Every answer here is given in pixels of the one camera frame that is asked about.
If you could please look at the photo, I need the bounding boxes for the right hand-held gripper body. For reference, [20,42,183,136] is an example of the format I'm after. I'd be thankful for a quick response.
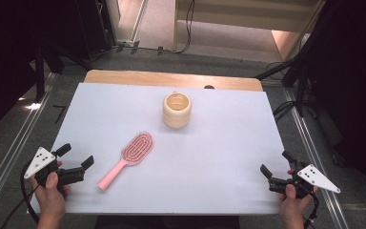
[268,160,342,199]

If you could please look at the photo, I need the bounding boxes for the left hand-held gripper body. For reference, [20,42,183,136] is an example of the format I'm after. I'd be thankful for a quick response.
[23,146,86,192]

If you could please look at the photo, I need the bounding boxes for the pink hairbrush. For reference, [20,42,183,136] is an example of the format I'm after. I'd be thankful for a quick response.
[96,131,155,192]

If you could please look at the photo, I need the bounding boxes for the cream ribbed cup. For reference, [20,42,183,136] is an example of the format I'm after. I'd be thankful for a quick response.
[162,92,193,130]

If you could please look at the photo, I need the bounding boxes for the person's right hand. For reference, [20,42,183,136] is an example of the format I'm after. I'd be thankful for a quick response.
[278,184,319,223]

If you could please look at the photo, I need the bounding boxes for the person's left hand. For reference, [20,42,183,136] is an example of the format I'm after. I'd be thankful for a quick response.
[30,171,71,220]

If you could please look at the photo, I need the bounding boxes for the white table mat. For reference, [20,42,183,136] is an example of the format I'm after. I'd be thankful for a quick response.
[28,82,295,216]

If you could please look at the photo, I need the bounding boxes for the black metal stand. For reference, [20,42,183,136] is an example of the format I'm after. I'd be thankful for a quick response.
[280,56,309,118]

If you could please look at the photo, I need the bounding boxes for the black equipment case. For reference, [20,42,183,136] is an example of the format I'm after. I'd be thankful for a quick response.
[72,0,117,61]

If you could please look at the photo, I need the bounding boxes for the light wooden cabinet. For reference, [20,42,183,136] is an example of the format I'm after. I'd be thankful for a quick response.
[172,0,327,63]

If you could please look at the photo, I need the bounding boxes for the long metal floor rail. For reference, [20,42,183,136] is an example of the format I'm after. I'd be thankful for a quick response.
[0,72,60,218]
[282,87,351,229]

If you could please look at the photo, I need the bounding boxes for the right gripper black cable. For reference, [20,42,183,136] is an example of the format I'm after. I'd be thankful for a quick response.
[303,190,320,229]

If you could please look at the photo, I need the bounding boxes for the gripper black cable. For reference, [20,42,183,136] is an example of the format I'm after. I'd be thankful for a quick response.
[303,190,320,229]
[0,160,42,229]

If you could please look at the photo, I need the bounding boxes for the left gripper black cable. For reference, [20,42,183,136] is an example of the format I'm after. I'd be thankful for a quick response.
[0,160,42,229]

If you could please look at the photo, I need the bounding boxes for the black floor cables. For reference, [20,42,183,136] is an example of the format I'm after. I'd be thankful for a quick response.
[272,100,299,122]

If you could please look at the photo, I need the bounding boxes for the short metal floor rail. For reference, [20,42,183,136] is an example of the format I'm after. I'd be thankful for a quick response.
[130,0,149,42]

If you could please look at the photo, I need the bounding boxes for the black power cable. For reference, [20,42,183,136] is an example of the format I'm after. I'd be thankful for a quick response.
[174,0,195,54]

